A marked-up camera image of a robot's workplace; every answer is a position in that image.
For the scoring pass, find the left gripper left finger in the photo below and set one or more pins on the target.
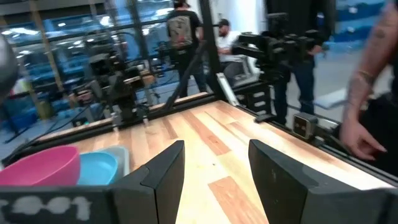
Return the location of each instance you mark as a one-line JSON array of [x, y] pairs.
[[161, 186]]

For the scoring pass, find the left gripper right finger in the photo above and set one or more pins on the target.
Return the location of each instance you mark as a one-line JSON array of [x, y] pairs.
[[280, 186]]

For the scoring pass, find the blue plastic plate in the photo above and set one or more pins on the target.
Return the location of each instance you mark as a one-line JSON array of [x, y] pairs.
[[96, 169]]

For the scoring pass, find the magenta plastic bowl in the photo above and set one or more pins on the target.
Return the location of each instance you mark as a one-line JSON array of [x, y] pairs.
[[37, 168]]

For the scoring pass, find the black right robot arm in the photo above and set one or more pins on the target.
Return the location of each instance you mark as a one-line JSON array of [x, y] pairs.
[[124, 93]]

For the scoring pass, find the person's forearm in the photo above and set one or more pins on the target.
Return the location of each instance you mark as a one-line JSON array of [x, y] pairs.
[[363, 77]]

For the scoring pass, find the grey plastic tray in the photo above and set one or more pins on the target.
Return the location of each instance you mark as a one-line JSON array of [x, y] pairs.
[[122, 158]]

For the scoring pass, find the person's hand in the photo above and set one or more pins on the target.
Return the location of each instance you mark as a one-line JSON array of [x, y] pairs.
[[357, 140]]

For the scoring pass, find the person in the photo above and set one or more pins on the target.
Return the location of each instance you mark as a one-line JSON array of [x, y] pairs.
[[304, 87], [228, 40], [183, 31], [385, 140]]

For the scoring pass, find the table-level camera box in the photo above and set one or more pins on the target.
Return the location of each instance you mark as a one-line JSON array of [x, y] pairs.
[[304, 126]]

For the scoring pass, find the silver aluminium bracket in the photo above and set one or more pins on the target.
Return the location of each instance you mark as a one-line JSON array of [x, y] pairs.
[[227, 88]]

